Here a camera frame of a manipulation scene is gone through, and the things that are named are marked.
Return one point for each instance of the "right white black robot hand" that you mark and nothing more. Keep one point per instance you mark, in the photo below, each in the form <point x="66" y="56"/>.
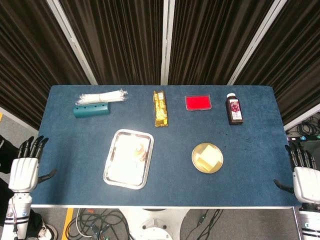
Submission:
<point x="307" y="185"/>

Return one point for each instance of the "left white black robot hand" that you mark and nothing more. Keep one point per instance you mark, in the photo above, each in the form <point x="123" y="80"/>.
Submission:
<point x="23" y="175"/>

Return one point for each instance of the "yellow foam cube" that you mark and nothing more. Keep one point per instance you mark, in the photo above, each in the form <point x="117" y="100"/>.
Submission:
<point x="209" y="157"/>

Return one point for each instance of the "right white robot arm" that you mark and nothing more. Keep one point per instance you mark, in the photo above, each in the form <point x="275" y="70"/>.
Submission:
<point x="310" y="222"/>

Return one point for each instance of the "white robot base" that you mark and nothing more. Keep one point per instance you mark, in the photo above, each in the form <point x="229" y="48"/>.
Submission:
<point x="152" y="225"/>

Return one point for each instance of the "black power strip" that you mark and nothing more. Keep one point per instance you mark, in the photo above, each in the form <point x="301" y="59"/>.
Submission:
<point x="303" y="138"/>

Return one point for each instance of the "black white shoe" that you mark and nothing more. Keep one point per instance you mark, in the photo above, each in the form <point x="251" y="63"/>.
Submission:
<point x="48" y="231"/>

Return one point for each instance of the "teal holder block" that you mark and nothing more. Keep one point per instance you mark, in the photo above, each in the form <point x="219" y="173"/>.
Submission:
<point x="91" y="110"/>

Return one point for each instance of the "rectangular steel tray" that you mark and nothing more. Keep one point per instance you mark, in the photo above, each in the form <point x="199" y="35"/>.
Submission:
<point x="120" y="172"/>

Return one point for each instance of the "dark juice bottle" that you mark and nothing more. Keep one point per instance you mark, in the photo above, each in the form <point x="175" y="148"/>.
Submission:
<point x="234" y="111"/>

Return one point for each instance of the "round steel plate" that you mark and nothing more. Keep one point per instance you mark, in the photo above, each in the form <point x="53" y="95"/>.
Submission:
<point x="203" y="169"/>

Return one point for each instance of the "bundle of white straws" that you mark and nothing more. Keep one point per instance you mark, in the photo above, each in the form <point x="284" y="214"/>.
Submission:
<point x="100" y="97"/>

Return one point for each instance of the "dark brown curtain panel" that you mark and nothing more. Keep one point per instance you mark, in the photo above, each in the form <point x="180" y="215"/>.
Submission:
<point x="25" y="62"/>
<point x="117" y="37"/>
<point x="295" y="62"/>
<point x="212" y="37"/>

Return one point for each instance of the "blue fabric table cover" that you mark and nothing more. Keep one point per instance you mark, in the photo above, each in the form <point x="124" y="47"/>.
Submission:
<point x="175" y="192"/>

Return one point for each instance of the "red ink pad box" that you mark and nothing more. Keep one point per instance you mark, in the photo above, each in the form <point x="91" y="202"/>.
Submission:
<point x="198" y="103"/>

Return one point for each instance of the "gold foil package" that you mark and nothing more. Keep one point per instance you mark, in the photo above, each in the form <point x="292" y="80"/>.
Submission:
<point x="161" y="110"/>

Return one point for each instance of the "white screen frame post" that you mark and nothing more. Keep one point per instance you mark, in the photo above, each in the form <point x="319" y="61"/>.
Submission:
<point x="257" y="42"/>
<point x="72" y="42"/>
<point x="302" y="116"/>
<point x="167" y="42"/>
<point x="17" y="120"/>

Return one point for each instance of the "white table frame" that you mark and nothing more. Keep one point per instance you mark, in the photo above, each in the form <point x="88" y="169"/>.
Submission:
<point x="162" y="207"/>

